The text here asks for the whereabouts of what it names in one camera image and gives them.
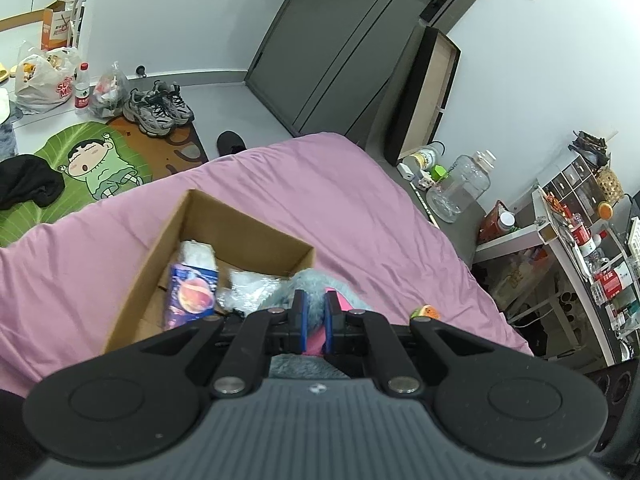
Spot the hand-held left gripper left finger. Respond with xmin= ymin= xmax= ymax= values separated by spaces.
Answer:
xmin=134 ymin=290 xmax=307 ymax=399

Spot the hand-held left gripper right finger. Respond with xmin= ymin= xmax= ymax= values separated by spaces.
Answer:
xmin=324 ymin=290 xmax=527 ymax=399

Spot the grey pink plush toy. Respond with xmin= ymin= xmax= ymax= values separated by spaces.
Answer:
xmin=267 ymin=267 xmax=374 ymax=382

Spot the clear plastic bag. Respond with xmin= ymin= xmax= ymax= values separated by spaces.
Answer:
xmin=217 ymin=269 xmax=294 ymax=314

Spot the blue snack packet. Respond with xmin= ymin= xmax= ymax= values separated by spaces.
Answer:
xmin=164 ymin=262 xmax=221 ymax=331

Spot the brown cardboard box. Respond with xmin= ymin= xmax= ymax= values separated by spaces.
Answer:
xmin=102 ymin=189 xmax=319 ymax=356

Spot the pink bed sheet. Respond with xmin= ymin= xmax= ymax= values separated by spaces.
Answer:
xmin=0 ymin=132 xmax=534 ymax=397

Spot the grey low platform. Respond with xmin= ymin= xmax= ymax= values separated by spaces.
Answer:
xmin=385 ymin=157 xmax=489 ymax=267

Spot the large clear water jug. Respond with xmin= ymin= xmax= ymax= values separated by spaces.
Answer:
xmin=426 ymin=150 xmax=497 ymax=224

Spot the white yellow-label container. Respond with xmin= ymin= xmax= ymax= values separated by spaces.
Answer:
xmin=402 ymin=141 xmax=446 ymax=171

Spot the red basket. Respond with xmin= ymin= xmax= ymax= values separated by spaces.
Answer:
xmin=477 ymin=200 xmax=519 ymax=246

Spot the black shoe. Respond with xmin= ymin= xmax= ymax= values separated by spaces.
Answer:
xmin=216 ymin=130 xmax=248 ymax=157

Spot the white desk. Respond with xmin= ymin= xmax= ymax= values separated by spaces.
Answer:
xmin=472 ymin=187 xmax=640 ymax=367

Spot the brown floor mat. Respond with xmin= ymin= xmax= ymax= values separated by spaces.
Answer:
xmin=107 ymin=115 xmax=210 ymax=181

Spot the grey sneaker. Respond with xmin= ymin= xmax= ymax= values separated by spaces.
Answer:
xmin=122 ymin=87 xmax=176 ymax=137
xmin=150 ymin=80 xmax=196 ymax=124

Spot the red-label drink bottle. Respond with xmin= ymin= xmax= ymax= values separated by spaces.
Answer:
xmin=567 ymin=212 xmax=596 ymax=256

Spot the grey door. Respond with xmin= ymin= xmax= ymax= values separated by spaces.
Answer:
xmin=243 ymin=0 xmax=511 ymax=139

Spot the grey drawer organizer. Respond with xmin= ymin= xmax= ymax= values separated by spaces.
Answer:
xmin=542 ymin=155 xmax=609 ymax=211

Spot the large red-label water bottle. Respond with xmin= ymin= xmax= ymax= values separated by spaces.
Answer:
xmin=590 ymin=255 xmax=634 ymax=307

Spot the clear trash bag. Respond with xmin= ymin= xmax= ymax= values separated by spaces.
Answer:
xmin=89 ymin=62 xmax=130 ymax=120

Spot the black cloth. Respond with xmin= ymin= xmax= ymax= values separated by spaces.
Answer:
xmin=0 ymin=155 xmax=66 ymax=211

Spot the green cartoon floor mat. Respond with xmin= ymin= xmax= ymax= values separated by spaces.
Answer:
xmin=0 ymin=120 xmax=154 ymax=249

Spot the wicker basket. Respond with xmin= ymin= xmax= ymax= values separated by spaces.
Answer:
xmin=595 ymin=166 xmax=626 ymax=207

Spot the small red-label water bottle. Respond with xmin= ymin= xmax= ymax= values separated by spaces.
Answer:
xmin=74 ymin=62 xmax=91 ymax=111

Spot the white plastic shopping bag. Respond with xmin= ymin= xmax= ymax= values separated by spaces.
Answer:
xmin=14 ymin=42 xmax=81 ymax=116

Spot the orange white cardboard box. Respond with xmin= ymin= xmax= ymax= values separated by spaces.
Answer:
xmin=40 ymin=0 xmax=76 ymax=52

